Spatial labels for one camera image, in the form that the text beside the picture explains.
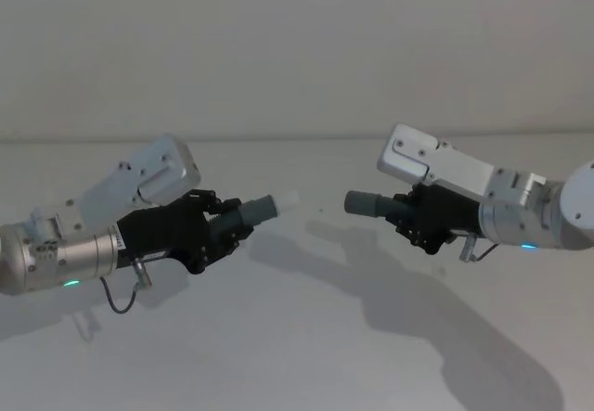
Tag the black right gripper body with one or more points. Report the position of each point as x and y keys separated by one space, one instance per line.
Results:
x=452 y=218

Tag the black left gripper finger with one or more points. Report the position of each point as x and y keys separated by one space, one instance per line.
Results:
x=227 y=241
x=218 y=204

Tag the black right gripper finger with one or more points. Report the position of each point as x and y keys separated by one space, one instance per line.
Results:
x=408 y=235
x=404 y=200

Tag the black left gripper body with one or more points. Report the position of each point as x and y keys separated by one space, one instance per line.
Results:
x=167 y=232

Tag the grey pen cap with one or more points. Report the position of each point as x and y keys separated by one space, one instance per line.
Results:
x=369 y=204

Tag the white table cloth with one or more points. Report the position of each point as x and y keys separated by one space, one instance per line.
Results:
x=297 y=337

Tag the white curtain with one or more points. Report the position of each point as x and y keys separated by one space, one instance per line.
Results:
x=297 y=49

